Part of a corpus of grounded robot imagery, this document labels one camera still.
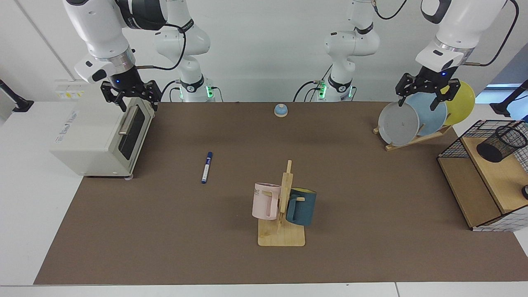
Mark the teal cup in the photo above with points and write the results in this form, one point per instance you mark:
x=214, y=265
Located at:
x=303, y=210

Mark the blue and white marker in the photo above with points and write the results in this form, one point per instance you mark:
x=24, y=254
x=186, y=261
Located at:
x=206, y=167

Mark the grey plate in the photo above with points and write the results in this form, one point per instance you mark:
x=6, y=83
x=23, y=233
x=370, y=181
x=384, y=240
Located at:
x=398, y=126

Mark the pink cup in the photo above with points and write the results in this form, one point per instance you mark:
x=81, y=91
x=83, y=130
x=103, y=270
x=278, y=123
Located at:
x=262, y=202

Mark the black mesh pen holder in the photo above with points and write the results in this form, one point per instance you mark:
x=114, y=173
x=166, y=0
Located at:
x=495, y=150

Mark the light blue plate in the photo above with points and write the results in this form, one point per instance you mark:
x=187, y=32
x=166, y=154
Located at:
x=431, y=121

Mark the pale toaster oven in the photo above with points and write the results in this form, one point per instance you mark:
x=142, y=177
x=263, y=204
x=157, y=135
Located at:
x=90, y=136

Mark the white wall socket box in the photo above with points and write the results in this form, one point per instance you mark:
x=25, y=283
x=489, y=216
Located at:
x=68, y=88

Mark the small black round object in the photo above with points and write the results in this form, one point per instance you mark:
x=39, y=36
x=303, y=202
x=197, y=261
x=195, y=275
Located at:
x=525, y=192

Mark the brown table cloth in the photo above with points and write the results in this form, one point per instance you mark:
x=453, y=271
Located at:
x=165, y=227

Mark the black clamp mount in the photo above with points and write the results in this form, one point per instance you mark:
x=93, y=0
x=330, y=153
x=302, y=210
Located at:
x=501, y=109
x=22, y=106

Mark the small blue round bell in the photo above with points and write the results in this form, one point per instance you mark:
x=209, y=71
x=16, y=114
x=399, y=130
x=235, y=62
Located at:
x=281, y=110

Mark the wooden plate rack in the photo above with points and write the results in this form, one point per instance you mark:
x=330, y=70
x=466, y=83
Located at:
x=412, y=141

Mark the wooden cup stand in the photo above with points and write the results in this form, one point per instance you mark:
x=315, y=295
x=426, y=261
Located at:
x=284, y=237

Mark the yellow plate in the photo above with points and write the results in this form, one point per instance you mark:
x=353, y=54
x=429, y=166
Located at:
x=462, y=105

